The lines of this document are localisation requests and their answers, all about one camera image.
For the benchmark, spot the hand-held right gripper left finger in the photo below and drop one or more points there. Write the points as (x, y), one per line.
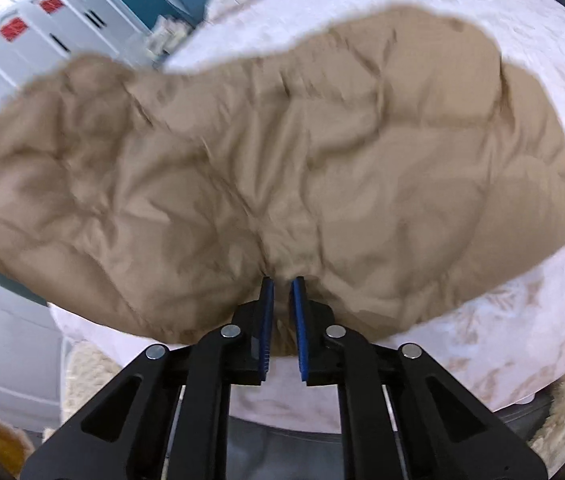
(267, 330)

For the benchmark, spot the white wardrobe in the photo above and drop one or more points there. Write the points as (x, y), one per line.
(27, 55)

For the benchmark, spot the tan coat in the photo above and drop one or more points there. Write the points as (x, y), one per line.
(287, 160)

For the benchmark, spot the red wardrobe sticker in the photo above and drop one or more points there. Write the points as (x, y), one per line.
(52, 5)
(15, 30)

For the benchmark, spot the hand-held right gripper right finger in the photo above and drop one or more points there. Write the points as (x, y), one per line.
(300, 330)

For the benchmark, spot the bed with floral bedspread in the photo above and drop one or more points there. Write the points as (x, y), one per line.
(487, 340)

